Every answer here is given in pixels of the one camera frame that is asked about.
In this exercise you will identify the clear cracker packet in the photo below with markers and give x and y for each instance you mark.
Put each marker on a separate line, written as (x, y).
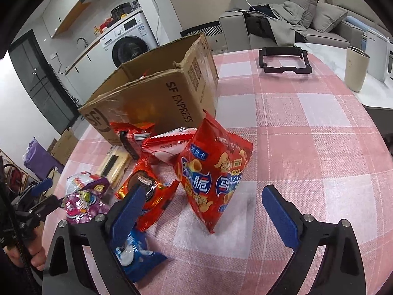
(115, 166)

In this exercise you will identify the purple snack bag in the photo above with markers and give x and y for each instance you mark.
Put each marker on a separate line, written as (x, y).
(81, 209)
(89, 182)

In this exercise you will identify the yellow bottle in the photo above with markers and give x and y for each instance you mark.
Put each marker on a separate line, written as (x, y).
(97, 30)

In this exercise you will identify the black and white patterned panel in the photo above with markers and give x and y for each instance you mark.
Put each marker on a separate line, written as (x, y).
(202, 30)

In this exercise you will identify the red and white snack packet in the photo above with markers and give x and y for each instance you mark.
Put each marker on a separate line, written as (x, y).
(165, 147)

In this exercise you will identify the blue cookie packet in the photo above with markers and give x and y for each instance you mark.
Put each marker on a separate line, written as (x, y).
(144, 261)

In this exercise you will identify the beige cup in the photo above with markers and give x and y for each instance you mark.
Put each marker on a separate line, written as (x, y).
(356, 70)

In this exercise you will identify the orange-red chocolate cookie packet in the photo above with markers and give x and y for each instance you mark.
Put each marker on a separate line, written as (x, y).
(156, 193)

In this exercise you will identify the wooden rack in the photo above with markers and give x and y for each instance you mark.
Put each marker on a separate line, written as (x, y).
(15, 172)

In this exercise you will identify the white washing machine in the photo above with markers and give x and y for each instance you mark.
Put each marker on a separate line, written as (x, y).
(132, 43)

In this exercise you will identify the person's left hand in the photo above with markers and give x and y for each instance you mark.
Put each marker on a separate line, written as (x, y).
(38, 256)

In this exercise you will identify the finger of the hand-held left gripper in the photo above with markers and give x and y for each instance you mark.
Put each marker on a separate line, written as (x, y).
(46, 206)
(41, 187)

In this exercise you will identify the grey sofa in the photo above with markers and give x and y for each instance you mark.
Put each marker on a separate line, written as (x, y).
(233, 27)

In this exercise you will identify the pink checkered tablecloth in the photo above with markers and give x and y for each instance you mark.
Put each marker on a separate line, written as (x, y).
(307, 129)

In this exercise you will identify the brown cardboard box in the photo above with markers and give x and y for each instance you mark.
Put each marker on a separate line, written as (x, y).
(159, 98)

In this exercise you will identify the kitchen faucet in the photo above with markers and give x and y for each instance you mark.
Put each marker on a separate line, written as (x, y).
(82, 41)

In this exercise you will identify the white electric kettle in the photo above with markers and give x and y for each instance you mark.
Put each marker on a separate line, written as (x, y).
(379, 55)

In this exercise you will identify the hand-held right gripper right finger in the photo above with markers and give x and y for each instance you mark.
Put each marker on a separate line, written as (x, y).
(281, 218)

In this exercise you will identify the purple plastic bag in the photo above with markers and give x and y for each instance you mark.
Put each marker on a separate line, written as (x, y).
(41, 159)

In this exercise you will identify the red box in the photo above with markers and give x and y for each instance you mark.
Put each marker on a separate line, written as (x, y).
(106, 24)

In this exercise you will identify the light grey pillow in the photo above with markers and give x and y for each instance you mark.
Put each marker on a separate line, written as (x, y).
(330, 18)

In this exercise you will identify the black plastic frame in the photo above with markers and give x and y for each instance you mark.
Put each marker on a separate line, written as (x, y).
(278, 50)

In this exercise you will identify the red packet with dark bar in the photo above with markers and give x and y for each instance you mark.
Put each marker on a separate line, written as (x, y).
(129, 135)

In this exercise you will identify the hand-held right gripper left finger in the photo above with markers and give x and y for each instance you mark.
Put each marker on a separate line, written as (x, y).
(129, 216)

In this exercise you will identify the dark grey pillow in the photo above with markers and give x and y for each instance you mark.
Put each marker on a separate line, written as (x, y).
(305, 7)

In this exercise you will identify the small cardboard box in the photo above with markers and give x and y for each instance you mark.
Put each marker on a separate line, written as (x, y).
(64, 146)

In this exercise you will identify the white kitchen counter cabinet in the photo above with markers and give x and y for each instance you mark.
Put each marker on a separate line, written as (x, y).
(89, 57)

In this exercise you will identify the white marble coffee table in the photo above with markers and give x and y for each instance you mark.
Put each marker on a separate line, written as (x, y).
(331, 58)

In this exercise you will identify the black framed glass door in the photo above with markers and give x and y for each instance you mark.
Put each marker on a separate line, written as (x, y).
(40, 83)

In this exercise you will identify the grey coat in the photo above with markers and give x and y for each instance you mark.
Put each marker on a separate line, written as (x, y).
(284, 26)

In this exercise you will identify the light blue cushion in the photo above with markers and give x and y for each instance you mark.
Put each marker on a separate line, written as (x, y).
(356, 21)

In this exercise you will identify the large red chip bag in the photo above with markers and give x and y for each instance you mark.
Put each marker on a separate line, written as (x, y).
(211, 175)

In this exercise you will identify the dark jacket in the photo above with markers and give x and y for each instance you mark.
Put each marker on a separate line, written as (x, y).
(258, 21)

